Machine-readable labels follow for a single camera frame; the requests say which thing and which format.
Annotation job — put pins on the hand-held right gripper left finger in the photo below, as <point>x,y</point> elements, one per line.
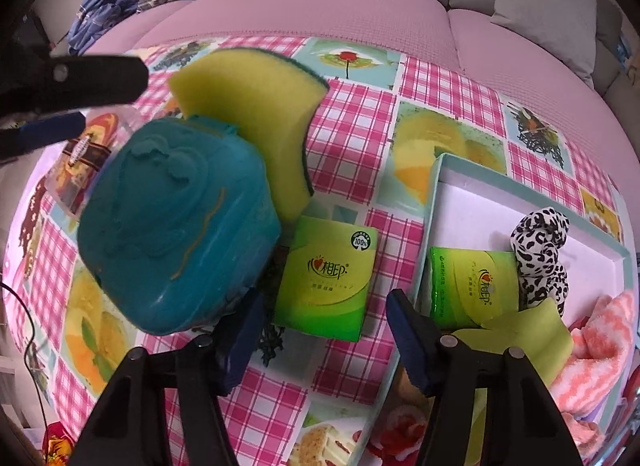
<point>245,341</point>

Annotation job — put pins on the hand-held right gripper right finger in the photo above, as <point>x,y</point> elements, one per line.
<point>407,341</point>

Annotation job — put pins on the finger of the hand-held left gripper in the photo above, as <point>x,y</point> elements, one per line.
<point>50,128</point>
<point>90,78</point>

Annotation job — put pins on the green tissue packet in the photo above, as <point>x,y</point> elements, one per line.
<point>465,286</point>
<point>325,281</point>

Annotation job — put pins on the teal plastic box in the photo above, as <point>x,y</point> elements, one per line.
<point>175,226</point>

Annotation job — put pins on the teal shallow cardboard tray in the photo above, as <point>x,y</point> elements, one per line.
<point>480,206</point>

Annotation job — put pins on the black spotted scrunchie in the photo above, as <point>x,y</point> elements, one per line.
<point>537,256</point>

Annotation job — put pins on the pink fluffy sock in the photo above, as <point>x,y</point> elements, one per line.
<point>580,433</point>
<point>595,361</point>

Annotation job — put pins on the clear round snack packet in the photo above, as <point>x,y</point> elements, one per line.
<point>92,145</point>

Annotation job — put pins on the blue checked clothing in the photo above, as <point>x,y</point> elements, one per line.
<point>105,0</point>

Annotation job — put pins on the yellow sponge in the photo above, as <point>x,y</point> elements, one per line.
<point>250,95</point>

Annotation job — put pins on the grey sofa with pink cover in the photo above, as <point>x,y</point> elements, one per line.
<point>350,10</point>

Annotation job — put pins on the small grey cushion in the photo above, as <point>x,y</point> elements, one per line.
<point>540,10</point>

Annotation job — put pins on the blue cloth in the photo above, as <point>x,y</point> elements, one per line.
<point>624,50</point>

